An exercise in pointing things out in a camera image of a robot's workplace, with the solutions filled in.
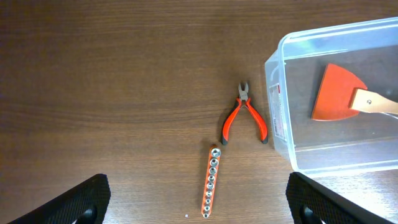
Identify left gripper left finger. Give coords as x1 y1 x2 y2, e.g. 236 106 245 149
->
11 174 111 224

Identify clear plastic storage container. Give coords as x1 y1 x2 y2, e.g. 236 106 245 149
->
265 17 397 177

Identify orange scraper with wooden handle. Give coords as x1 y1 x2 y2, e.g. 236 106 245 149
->
312 63 397 121

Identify orange socket bit rail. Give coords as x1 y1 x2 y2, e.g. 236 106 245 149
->
201 145 221 218

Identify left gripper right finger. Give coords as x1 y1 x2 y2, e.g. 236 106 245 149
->
285 172 390 224

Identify orange handled cutting pliers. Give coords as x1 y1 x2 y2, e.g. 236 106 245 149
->
220 81 269 146

